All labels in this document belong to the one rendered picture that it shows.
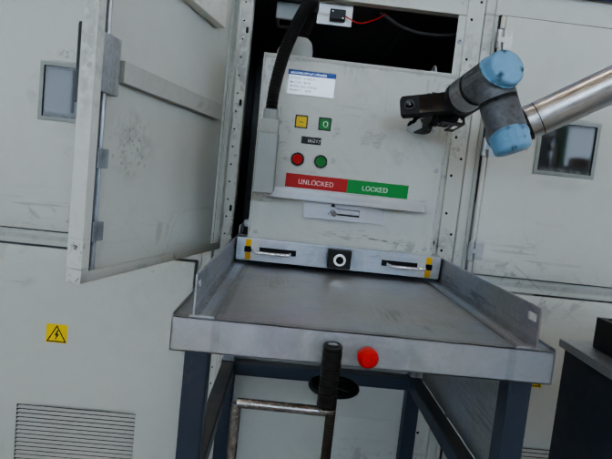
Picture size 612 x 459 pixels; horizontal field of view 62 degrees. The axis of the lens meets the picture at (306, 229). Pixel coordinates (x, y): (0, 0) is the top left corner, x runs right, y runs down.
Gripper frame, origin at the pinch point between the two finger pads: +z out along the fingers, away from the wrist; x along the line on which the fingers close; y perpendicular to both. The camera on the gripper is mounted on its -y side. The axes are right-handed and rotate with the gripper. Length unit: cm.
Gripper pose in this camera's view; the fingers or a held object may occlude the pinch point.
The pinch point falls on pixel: (407, 126)
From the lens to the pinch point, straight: 133.8
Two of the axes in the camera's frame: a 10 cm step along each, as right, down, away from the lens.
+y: 9.5, 0.8, 3.0
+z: -3.0, 1.5, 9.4
